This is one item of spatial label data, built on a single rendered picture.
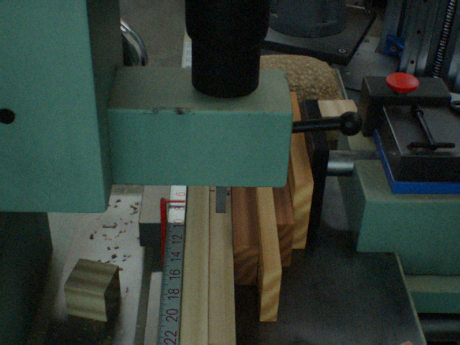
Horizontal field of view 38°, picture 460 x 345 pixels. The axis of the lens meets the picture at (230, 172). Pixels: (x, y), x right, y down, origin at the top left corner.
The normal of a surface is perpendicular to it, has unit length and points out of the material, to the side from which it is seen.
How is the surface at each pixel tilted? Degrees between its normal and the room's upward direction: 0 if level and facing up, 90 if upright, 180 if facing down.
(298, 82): 42
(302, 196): 90
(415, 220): 90
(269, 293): 90
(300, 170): 0
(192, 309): 0
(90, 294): 90
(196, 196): 0
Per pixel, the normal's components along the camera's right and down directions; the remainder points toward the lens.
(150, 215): 0.04, -0.81
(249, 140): 0.02, 0.58
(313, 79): 0.17, -0.28
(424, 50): -0.38, 0.53
